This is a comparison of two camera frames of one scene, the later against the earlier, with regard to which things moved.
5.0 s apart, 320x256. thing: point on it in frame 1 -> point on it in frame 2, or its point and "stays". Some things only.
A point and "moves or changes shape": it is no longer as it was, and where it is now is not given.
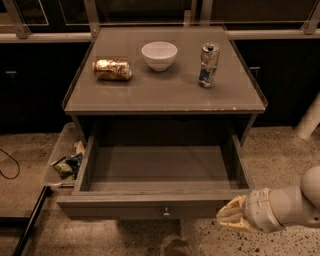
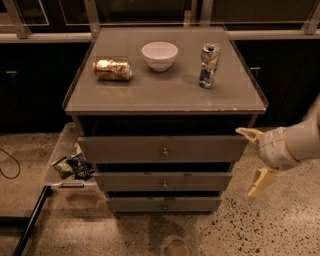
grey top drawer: [154, 170] moves or changes shape
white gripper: [257, 209] -> [274, 148]
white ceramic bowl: [159, 55] stays
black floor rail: [32, 220] stays
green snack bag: [64, 170] stays
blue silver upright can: [209, 65] stays
